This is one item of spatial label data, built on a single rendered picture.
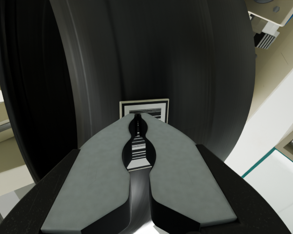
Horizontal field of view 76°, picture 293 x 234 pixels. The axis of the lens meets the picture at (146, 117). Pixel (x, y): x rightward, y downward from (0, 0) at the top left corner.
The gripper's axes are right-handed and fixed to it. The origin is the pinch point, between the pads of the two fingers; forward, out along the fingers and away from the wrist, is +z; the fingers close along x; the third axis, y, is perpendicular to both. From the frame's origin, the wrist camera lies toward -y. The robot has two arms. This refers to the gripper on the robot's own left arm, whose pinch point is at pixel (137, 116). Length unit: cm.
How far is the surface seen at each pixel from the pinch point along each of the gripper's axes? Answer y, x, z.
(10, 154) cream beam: 41, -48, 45
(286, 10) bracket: -5.6, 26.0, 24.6
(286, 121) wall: 116, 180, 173
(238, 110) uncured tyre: 5.7, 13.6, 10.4
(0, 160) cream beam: 41, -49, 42
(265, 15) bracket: -4.8, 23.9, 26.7
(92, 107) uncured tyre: 1.3, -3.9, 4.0
